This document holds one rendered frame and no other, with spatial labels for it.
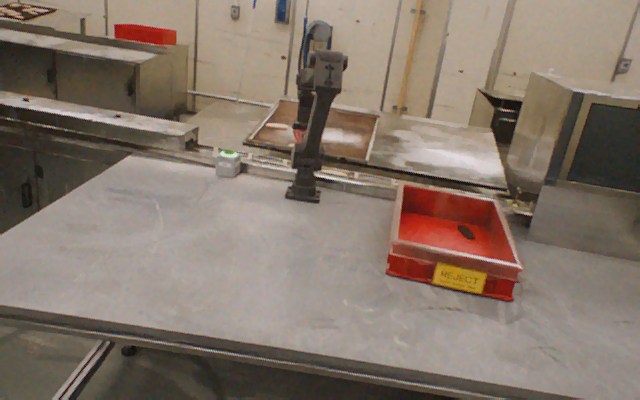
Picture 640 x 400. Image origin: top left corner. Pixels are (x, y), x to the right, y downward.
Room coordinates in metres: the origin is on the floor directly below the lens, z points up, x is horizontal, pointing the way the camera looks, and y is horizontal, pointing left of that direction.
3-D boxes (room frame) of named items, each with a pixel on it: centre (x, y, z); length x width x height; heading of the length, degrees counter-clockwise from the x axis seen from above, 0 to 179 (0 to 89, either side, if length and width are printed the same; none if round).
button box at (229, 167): (1.69, 0.33, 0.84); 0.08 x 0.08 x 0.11; 82
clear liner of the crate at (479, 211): (1.30, -0.39, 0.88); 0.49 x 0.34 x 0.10; 171
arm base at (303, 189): (1.56, 0.04, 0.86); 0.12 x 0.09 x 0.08; 88
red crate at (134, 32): (5.12, 1.93, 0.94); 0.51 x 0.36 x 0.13; 86
